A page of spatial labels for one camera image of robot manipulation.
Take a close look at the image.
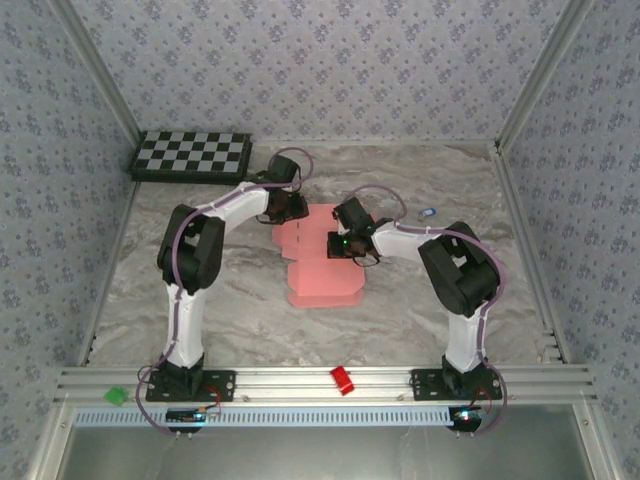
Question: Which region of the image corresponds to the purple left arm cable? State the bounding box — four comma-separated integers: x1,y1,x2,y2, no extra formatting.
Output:
135,146,317,440

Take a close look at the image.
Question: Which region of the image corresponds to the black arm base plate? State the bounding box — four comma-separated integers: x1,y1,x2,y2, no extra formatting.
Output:
144,368,237,403
409,368,503,403

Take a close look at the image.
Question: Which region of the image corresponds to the pink paper box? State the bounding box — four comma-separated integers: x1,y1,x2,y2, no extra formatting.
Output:
272,203,365,309

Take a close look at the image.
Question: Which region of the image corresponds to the black white checkerboard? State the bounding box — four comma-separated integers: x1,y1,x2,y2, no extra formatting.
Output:
128,130,254,186

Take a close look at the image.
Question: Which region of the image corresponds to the aluminium frame rail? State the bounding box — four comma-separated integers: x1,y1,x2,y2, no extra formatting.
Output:
489,142,574,366
77,182,141,369
252,138,496,149

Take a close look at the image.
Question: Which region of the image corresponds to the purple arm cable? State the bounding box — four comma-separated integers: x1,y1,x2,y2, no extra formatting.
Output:
135,146,317,440
344,183,510,437

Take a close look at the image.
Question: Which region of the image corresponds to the light blue slotted cable duct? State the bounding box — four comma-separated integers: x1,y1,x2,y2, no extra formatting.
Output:
73,405,454,429

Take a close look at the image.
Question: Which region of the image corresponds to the grey metal panel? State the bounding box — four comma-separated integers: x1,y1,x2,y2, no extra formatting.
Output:
64,424,596,480

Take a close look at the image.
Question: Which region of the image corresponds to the red toy block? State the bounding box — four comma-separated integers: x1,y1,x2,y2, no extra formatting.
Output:
329,366,356,397

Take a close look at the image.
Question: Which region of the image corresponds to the wide aluminium mounting rail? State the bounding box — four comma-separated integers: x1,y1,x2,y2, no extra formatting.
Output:
53,365,599,405

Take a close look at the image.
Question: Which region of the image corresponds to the small circuit board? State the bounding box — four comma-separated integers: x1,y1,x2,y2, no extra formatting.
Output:
448,405,485,432
165,407,209,425

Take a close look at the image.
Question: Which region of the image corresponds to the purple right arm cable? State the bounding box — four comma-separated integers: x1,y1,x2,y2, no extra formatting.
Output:
344,183,510,437

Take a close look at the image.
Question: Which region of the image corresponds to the aluminium frame post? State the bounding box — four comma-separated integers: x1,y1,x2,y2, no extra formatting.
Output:
494,0,597,149
48,0,146,146

